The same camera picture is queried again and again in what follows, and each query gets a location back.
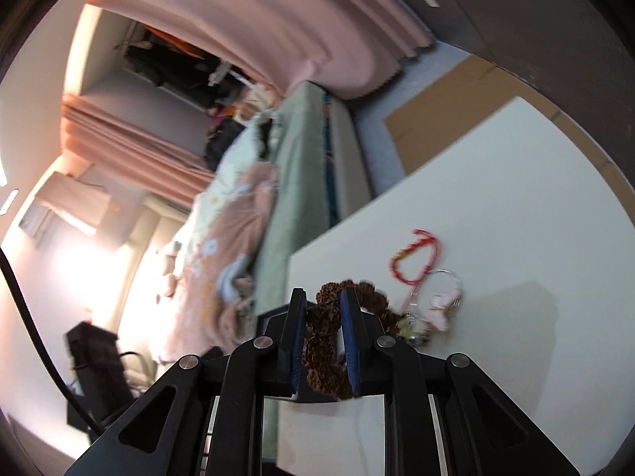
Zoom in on pink flower print blanket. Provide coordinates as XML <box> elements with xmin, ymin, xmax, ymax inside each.
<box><xmin>159</xmin><ymin>161</ymin><xmax>279</xmax><ymax>363</ymax></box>

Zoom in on pale green pillow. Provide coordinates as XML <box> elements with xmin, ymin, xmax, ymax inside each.
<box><xmin>191</xmin><ymin>114</ymin><xmax>283</xmax><ymax>219</ymax></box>

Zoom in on white side table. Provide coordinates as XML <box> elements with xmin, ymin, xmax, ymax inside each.
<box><xmin>275</xmin><ymin>95</ymin><xmax>631</xmax><ymax>476</ymax></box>

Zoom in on brown bead bracelet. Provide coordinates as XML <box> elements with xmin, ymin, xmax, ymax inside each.
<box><xmin>304</xmin><ymin>280</ymin><xmax>398</xmax><ymax>401</ymax></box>

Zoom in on flat cardboard sheet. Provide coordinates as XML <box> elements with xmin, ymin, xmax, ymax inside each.
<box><xmin>384</xmin><ymin>54</ymin><xmax>631</xmax><ymax>194</ymax></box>

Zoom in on dark clothes pile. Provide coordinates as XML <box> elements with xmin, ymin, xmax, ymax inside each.
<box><xmin>204</xmin><ymin>102</ymin><xmax>249</xmax><ymax>172</ymax></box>

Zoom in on dark box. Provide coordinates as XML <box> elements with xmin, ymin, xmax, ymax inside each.
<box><xmin>67</xmin><ymin>322</ymin><xmax>140</xmax><ymax>442</ymax></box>

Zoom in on pink curtain with scalloped hem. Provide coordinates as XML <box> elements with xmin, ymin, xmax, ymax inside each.
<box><xmin>96</xmin><ymin>0</ymin><xmax>437</xmax><ymax>101</ymax></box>

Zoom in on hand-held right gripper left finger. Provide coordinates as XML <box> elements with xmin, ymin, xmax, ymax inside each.
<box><xmin>64</xmin><ymin>288</ymin><xmax>308</xmax><ymax>476</ymax></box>

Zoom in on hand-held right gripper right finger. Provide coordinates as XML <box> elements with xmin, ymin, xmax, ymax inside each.
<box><xmin>340</xmin><ymin>288</ymin><xmax>581</xmax><ymax>476</ymax></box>

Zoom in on red string bracelet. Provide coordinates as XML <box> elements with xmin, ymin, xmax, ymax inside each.
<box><xmin>391</xmin><ymin>228</ymin><xmax>443</xmax><ymax>286</ymax></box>

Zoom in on bed with green sheet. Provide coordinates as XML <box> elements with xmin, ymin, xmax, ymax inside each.
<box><xmin>253</xmin><ymin>82</ymin><xmax>375</xmax><ymax>462</ymax></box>

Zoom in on black cable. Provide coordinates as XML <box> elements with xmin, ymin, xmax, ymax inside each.
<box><xmin>0</xmin><ymin>248</ymin><xmax>107</xmax><ymax>432</ymax></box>

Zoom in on dark hanging clothes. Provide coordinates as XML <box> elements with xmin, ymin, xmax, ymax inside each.
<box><xmin>124</xmin><ymin>22</ymin><xmax>239</xmax><ymax>110</ymax></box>

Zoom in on cream printed bag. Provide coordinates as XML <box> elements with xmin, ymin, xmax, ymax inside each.
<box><xmin>238</xmin><ymin>84</ymin><xmax>276</xmax><ymax>125</ymax></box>

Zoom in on silver green bead charm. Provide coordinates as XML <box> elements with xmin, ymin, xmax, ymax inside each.
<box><xmin>397</xmin><ymin>312</ymin><xmax>432</xmax><ymax>348</ymax></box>

